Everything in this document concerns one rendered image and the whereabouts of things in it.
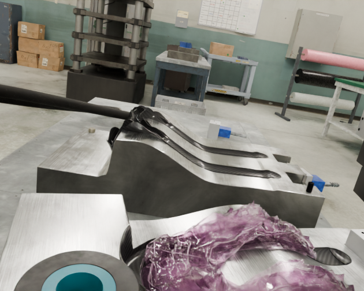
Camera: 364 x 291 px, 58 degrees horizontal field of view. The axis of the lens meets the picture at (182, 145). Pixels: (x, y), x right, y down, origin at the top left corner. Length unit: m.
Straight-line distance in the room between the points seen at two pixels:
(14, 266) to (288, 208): 0.45
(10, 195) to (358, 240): 0.57
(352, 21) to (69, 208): 7.60
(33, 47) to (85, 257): 7.14
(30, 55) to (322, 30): 5.70
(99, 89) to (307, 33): 4.25
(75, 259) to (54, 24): 7.40
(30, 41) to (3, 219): 6.87
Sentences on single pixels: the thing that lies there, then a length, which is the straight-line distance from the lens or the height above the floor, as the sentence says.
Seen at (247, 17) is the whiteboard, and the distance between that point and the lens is 7.20.
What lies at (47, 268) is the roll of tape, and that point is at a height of 0.95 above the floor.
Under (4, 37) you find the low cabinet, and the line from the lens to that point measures 7.46.
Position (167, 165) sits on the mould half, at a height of 0.90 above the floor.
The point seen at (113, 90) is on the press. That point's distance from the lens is 4.62.
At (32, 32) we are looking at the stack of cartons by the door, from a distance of 7.34.
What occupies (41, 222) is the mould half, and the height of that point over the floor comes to 0.91.
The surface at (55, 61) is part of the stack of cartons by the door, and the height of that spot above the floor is 0.20.
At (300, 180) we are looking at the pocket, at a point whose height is 0.88.
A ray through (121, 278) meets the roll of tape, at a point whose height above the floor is 0.95.
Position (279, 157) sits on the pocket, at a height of 0.88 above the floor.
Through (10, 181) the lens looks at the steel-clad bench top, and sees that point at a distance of 0.71.
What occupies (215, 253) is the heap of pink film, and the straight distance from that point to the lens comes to 0.39.
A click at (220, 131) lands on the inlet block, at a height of 0.83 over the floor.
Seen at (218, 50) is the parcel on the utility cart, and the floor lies 0.95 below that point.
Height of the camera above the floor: 1.11
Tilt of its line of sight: 18 degrees down
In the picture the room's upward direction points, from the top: 10 degrees clockwise
